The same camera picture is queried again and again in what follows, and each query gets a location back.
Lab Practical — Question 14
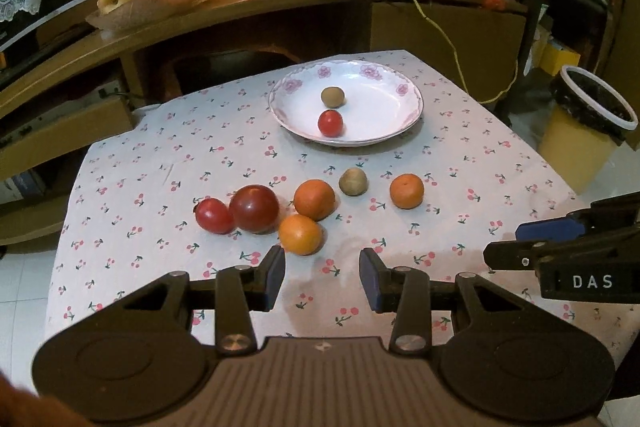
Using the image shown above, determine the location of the large dark red tomato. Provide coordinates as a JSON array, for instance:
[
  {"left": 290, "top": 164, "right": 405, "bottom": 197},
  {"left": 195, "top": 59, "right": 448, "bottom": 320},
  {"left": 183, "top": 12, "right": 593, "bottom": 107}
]
[{"left": 229, "top": 185, "right": 280, "bottom": 234}]

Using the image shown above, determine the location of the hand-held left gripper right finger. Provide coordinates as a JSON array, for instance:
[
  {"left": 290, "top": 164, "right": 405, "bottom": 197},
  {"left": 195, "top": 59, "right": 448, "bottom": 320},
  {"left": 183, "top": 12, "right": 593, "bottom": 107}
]
[{"left": 359, "top": 248, "right": 526, "bottom": 355}]

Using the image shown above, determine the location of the white floral plate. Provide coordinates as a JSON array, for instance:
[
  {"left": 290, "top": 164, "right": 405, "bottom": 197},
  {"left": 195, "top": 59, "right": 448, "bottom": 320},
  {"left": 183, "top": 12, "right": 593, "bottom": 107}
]
[{"left": 269, "top": 60, "right": 424, "bottom": 148}]

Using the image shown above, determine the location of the yellow cable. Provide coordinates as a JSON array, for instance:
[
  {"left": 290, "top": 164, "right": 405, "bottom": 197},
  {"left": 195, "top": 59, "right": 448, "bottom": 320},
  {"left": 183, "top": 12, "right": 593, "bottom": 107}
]
[{"left": 392, "top": 0, "right": 519, "bottom": 104}]

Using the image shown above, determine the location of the wooden desk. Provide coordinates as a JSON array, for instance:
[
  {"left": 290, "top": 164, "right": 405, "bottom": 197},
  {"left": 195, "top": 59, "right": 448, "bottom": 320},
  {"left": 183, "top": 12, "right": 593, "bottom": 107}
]
[{"left": 0, "top": 0, "right": 531, "bottom": 253}]

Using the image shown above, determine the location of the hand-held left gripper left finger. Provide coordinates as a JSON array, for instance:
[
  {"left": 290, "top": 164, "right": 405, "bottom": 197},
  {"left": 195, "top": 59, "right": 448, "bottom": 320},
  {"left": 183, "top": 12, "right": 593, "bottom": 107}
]
[{"left": 120, "top": 246, "right": 287, "bottom": 355}]

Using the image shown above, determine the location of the yellow trash bin black liner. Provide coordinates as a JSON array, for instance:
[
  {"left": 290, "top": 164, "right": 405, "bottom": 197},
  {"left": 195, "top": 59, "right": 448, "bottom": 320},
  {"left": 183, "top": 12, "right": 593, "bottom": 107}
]
[{"left": 537, "top": 65, "right": 640, "bottom": 196}]

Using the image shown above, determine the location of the red oval tomato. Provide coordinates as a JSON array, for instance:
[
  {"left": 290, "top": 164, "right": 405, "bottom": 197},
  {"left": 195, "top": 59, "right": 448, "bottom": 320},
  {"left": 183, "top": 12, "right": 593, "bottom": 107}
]
[{"left": 194, "top": 198, "right": 236, "bottom": 235}]

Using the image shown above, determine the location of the small orange tangerine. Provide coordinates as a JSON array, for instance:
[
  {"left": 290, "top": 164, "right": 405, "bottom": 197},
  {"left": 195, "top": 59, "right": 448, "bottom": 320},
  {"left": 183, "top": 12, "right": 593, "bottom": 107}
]
[
  {"left": 293, "top": 179, "right": 336, "bottom": 222},
  {"left": 389, "top": 174, "right": 425, "bottom": 210},
  {"left": 278, "top": 214, "right": 323, "bottom": 256}
]

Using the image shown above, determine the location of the brown kiwi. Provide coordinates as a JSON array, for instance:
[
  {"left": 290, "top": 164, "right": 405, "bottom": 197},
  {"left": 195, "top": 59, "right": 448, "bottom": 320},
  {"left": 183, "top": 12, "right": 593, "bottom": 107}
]
[
  {"left": 338, "top": 167, "right": 370, "bottom": 197},
  {"left": 321, "top": 86, "right": 346, "bottom": 108}
]

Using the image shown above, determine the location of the small red cherry tomato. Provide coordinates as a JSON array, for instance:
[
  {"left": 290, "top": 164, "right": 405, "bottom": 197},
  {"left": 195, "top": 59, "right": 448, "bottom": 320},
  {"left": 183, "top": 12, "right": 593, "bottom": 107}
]
[{"left": 318, "top": 110, "right": 344, "bottom": 138}]

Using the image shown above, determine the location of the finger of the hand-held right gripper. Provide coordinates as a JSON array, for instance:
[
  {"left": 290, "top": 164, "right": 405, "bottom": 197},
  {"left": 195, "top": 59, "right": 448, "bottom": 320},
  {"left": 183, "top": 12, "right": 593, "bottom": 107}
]
[
  {"left": 515, "top": 193, "right": 640, "bottom": 243},
  {"left": 483, "top": 223, "right": 640, "bottom": 273}
]

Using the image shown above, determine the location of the wooden drawer unit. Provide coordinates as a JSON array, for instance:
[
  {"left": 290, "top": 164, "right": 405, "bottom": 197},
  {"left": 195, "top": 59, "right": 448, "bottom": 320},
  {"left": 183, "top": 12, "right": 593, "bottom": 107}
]
[{"left": 0, "top": 96, "right": 137, "bottom": 185}]

